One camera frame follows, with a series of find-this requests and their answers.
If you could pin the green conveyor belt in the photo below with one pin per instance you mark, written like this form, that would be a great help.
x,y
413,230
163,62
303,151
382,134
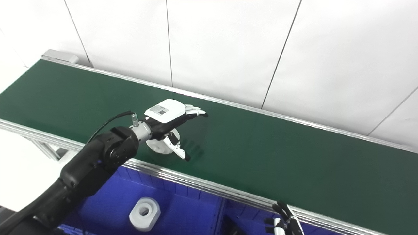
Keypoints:
x,y
277,156
202,186

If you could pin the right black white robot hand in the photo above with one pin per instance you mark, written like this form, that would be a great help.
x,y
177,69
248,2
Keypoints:
x,y
287,227

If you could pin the blue bin holding black part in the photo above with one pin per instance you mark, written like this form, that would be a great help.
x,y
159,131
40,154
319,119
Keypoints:
x,y
248,218

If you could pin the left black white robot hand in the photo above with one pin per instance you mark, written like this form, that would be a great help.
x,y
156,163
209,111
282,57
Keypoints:
x,y
165,112

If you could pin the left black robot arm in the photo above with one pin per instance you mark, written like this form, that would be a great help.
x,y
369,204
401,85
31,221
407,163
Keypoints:
x,y
85,169

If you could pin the grey conveyor end cover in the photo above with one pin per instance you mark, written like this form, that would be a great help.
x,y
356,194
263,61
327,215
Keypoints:
x,y
60,56

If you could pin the blue bin holding white parts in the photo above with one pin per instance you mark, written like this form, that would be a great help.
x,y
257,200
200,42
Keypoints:
x,y
183,209

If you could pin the white round plastic part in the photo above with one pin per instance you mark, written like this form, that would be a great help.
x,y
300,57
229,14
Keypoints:
x,y
145,215
158,147

